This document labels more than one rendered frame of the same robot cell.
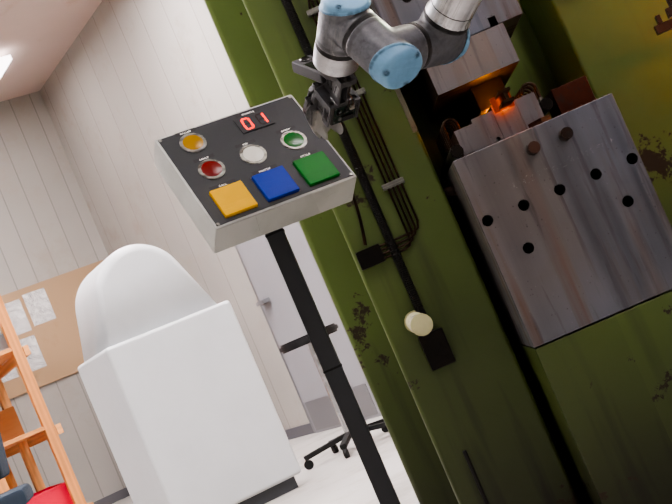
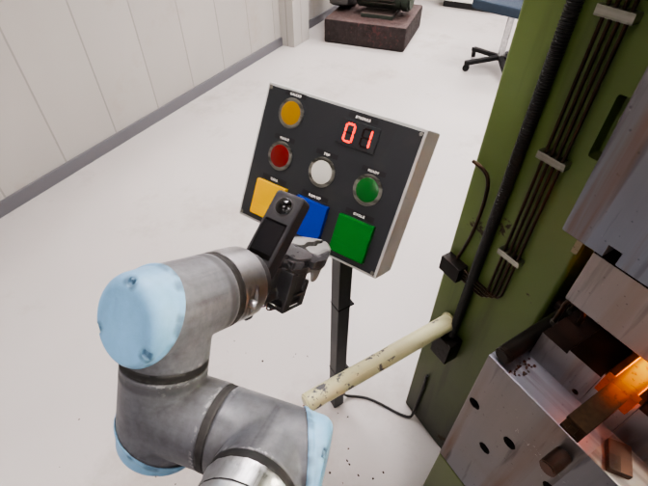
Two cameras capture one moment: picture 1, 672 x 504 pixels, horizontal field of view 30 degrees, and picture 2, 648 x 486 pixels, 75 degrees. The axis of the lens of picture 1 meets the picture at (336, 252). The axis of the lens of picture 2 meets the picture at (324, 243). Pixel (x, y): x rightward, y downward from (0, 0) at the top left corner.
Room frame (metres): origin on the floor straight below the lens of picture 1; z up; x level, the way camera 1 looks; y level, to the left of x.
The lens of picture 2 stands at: (2.30, -0.49, 1.56)
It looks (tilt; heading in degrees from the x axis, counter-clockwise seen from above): 44 degrees down; 58
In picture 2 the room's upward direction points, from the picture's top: straight up
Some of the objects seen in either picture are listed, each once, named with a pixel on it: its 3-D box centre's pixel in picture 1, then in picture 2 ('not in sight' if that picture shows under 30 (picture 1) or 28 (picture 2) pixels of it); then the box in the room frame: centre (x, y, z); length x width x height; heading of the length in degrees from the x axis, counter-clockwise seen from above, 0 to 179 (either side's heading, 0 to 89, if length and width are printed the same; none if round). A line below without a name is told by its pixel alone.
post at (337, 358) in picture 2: (343, 395); (339, 316); (2.73, 0.11, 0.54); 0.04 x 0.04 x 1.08; 89
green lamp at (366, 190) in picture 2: (293, 139); (366, 190); (2.69, -0.01, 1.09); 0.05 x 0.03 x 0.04; 89
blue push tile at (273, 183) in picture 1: (275, 184); (309, 218); (2.61, 0.06, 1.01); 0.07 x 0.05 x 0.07; 114
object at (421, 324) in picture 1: (418, 323); (383, 359); (2.72, -0.10, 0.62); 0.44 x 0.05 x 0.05; 179
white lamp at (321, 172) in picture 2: (253, 154); (321, 172); (2.65, 0.08, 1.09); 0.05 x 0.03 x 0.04; 89
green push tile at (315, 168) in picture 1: (316, 169); (352, 237); (2.65, -0.03, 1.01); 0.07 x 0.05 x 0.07; 114
